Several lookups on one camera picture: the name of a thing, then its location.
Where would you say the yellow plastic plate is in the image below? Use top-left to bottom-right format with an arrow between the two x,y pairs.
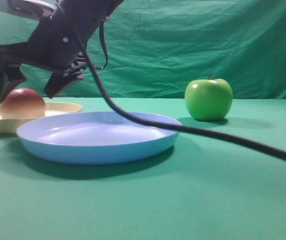
0,101 -> 83,134

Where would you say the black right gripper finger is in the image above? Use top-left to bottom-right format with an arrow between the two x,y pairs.
43,72 -> 84,99

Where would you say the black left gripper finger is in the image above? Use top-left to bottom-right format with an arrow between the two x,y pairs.
0,42 -> 28,103

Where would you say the round yellow brown bread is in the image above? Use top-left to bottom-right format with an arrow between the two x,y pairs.
0,88 -> 46,119

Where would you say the thick black cable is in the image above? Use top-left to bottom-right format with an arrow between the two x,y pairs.
73,31 -> 286,167

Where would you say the blue plastic plate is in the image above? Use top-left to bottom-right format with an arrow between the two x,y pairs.
16,111 -> 178,165

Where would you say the green apple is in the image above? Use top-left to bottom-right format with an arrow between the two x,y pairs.
185,76 -> 233,122

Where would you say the green table cloth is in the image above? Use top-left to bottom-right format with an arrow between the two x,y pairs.
0,96 -> 286,240

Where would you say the thin black cable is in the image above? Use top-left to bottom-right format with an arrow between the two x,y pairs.
92,16 -> 109,71

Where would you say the green backdrop cloth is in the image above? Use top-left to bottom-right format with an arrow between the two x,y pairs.
0,0 -> 286,100

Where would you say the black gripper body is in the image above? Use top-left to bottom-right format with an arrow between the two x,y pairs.
26,0 -> 122,76

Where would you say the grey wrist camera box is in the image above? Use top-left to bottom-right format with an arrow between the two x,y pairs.
0,0 -> 55,21

